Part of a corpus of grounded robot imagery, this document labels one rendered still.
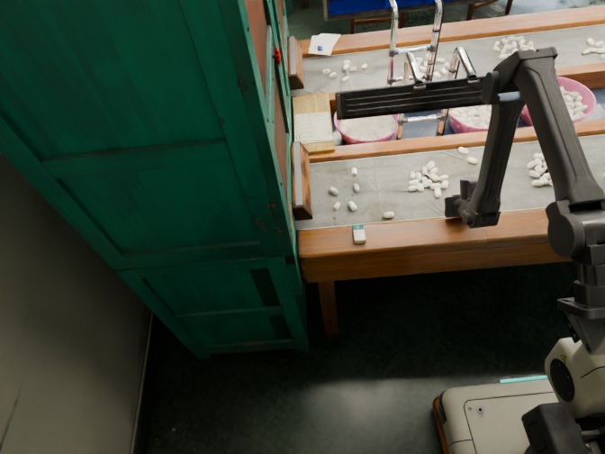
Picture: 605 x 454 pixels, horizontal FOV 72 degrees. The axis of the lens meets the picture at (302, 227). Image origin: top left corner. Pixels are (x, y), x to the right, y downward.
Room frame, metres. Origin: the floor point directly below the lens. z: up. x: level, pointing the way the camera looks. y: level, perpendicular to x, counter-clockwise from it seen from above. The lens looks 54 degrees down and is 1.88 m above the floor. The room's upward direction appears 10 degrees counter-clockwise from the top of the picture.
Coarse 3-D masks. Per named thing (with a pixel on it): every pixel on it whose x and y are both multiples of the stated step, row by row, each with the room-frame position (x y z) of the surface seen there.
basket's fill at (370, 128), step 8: (344, 120) 1.32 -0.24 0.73; (352, 120) 1.30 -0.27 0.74; (360, 120) 1.30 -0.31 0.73; (368, 120) 1.29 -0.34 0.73; (376, 120) 1.28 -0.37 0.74; (384, 120) 1.27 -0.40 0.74; (392, 120) 1.27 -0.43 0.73; (344, 128) 1.27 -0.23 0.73; (352, 128) 1.26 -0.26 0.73; (360, 128) 1.25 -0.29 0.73; (368, 128) 1.24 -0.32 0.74; (376, 128) 1.23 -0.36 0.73; (384, 128) 1.23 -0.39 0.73; (392, 128) 1.22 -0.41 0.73; (352, 136) 1.22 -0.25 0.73; (360, 136) 1.21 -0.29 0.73; (368, 136) 1.20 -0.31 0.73; (376, 136) 1.19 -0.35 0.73; (384, 136) 1.18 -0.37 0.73
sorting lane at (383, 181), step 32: (352, 160) 1.08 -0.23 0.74; (384, 160) 1.05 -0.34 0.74; (416, 160) 1.02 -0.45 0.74; (448, 160) 1.00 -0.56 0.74; (480, 160) 0.97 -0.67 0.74; (512, 160) 0.95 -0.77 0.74; (544, 160) 0.92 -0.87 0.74; (320, 192) 0.95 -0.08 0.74; (352, 192) 0.93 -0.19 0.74; (384, 192) 0.90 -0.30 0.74; (416, 192) 0.88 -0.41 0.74; (448, 192) 0.86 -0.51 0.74; (512, 192) 0.81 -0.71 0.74; (544, 192) 0.79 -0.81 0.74; (320, 224) 0.81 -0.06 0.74; (352, 224) 0.79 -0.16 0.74
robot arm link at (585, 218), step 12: (576, 216) 0.36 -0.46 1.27; (588, 216) 0.35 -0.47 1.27; (600, 216) 0.35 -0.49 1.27; (588, 228) 0.33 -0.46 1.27; (600, 228) 0.33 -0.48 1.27; (588, 240) 0.32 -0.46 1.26; (600, 240) 0.32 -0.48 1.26; (588, 252) 0.30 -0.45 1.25; (600, 252) 0.29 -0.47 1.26; (588, 264) 0.29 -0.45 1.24; (600, 264) 0.28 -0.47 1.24
